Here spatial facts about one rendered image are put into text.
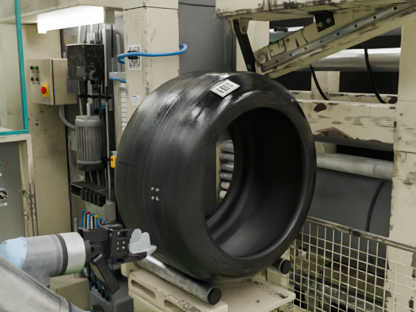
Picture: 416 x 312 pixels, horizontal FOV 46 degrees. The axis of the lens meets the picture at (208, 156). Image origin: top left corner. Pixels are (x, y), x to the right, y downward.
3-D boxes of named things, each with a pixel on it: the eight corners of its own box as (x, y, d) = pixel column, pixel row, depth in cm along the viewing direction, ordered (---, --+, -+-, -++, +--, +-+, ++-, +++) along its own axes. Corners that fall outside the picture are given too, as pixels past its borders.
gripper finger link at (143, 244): (164, 231, 121) (132, 235, 115) (162, 255, 122) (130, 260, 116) (157, 228, 124) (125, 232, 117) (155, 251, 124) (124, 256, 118)
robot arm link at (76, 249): (66, 281, 104) (47, 267, 111) (87, 277, 107) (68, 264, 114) (69, 239, 103) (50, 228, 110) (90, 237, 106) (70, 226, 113)
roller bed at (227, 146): (216, 217, 192) (215, 142, 186) (242, 210, 201) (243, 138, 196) (252, 229, 177) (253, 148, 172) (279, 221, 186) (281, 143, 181)
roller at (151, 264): (138, 248, 151) (149, 253, 154) (132, 262, 150) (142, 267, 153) (214, 285, 125) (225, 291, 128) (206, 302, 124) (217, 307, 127)
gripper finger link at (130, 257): (150, 252, 117) (118, 257, 112) (150, 259, 118) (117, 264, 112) (139, 247, 121) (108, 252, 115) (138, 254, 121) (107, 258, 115)
